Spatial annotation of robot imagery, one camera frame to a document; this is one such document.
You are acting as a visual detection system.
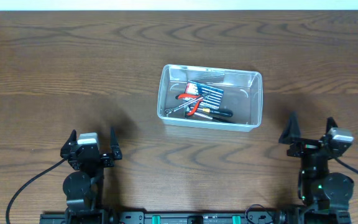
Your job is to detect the clear plastic container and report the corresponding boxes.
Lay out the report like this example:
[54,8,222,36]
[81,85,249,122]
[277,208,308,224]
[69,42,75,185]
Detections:
[157,64,263,132]

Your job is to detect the precision screwdriver set case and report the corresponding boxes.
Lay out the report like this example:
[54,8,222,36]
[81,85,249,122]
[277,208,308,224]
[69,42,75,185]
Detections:
[185,81,224,110]

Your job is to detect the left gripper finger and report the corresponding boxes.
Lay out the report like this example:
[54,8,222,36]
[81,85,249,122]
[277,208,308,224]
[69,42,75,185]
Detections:
[109,127,122,155]
[60,129,77,156]

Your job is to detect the orange handled pliers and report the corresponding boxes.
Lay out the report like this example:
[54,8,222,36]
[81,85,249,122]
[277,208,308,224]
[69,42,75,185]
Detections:
[175,93,210,117]

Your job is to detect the claw hammer black handle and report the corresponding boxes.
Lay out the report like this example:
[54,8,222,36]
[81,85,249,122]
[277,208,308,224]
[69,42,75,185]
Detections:
[183,105,234,123]

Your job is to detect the silver combination wrench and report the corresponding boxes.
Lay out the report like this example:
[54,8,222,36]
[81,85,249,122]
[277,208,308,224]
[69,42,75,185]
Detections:
[164,96,204,115]

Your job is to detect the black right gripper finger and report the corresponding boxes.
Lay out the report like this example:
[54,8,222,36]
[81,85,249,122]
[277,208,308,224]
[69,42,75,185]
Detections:
[278,112,301,144]
[326,117,338,134]

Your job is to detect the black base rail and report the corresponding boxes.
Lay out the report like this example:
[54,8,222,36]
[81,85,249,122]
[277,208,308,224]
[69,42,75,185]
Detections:
[39,208,352,224]

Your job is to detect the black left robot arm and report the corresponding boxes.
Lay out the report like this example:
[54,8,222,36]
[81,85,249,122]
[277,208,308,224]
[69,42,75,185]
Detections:
[58,127,247,223]

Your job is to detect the yellow black screwdriver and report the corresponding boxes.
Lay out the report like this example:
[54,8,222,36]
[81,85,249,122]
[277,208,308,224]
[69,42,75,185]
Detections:
[197,108,233,118]

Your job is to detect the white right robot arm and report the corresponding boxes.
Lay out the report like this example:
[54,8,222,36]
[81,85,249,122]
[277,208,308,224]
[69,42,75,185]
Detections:
[278,113,354,211]

